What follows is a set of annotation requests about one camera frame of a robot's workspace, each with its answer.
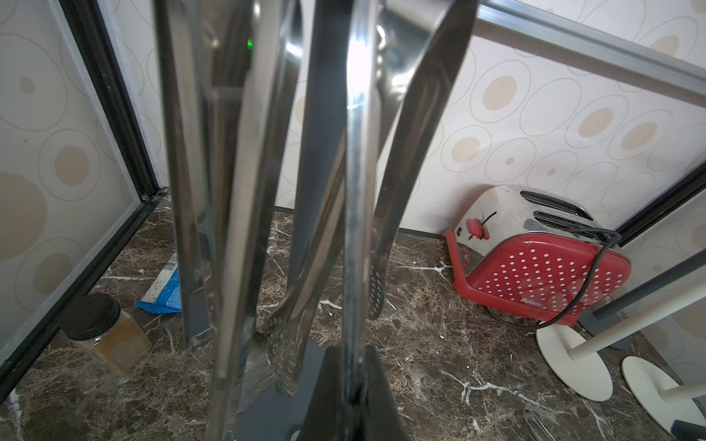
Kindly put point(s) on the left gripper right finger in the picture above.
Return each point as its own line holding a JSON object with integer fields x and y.
{"x": 380, "y": 419}

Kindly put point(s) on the red white toaster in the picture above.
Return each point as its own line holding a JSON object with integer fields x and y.
{"x": 534, "y": 255}

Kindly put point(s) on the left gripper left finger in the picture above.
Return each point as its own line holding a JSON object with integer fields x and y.
{"x": 322, "y": 419}

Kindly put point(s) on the horizontal aluminium bar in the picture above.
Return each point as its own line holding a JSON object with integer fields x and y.
{"x": 677, "y": 78}

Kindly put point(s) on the thin steel tongs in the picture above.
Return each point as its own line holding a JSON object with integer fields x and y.
{"x": 268, "y": 99}

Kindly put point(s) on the small steel tongs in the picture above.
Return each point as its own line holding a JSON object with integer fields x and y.
{"x": 536, "y": 427}

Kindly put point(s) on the dark grey utensil rack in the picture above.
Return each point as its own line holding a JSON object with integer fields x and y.
{"x": 317, "y": 231}

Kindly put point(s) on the brown spice jar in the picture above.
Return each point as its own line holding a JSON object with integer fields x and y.
{"x": 98, "y": 325}

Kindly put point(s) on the blue small package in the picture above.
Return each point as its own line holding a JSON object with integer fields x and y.
{"x": 163, "y": 296}

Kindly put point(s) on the white utensil rack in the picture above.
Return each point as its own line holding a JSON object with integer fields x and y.
{"x": 666, "y": 401}
{"x": 575, "y": 359}

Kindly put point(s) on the dark grey rack back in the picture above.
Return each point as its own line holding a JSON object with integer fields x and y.
{"x": 600, "y": 318}

